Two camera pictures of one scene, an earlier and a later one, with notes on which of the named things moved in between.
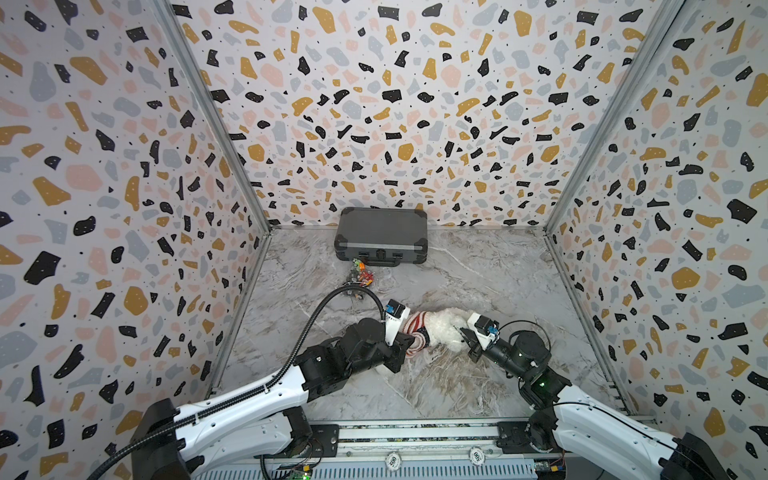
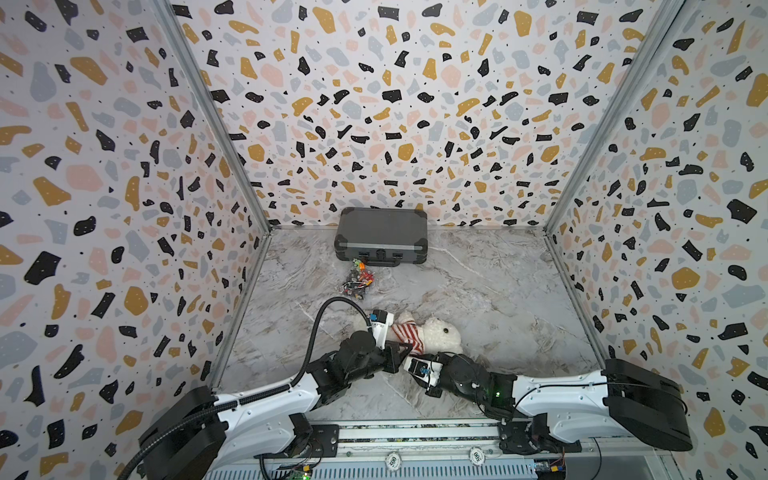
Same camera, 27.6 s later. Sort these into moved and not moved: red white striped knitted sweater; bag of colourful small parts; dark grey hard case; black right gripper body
Moved: black right gripper body; red white striped knitted sweater
Not moved: dark grey hard case; bag of colourful small parts
